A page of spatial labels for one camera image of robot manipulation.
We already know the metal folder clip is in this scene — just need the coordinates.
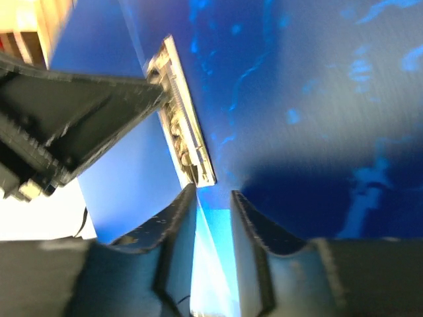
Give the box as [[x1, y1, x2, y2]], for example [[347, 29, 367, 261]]
[[146, 35, 216, 188]]

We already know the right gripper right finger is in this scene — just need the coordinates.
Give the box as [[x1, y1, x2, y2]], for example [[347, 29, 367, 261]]
[[230, 191, 422, 316]]

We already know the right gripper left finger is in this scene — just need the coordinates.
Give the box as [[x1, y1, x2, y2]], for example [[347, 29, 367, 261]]
[[1, 184, 196, 316]]

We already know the wooden drying rack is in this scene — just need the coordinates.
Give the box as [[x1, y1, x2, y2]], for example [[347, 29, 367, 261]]
[[1, 0, 77, 69]]

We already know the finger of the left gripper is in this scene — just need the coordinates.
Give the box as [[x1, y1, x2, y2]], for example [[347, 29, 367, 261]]
[[1, 54, 169, 198]]

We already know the blue plastic folder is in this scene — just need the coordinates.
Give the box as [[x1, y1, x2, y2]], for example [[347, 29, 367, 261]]
[[51, 1, 422, 316]]

